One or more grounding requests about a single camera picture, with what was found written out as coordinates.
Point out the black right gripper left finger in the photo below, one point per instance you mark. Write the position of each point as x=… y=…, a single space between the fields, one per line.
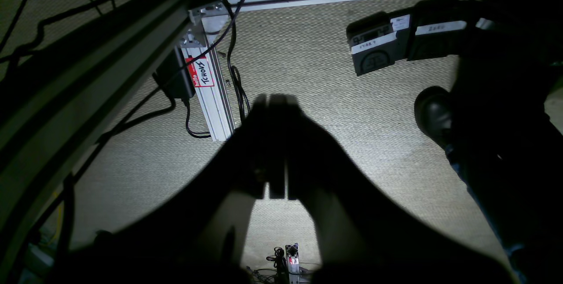
x=196 y=236

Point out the black shoe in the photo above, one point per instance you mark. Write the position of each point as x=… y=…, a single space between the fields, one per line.
x=433 y=115

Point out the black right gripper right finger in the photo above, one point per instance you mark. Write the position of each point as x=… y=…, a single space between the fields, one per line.
x=363 y=236

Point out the black foot pedal device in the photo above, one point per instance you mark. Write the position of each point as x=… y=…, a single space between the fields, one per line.
x=430 y=29

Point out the black power adapter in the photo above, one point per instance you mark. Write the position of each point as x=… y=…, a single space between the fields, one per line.
x=173 y=77

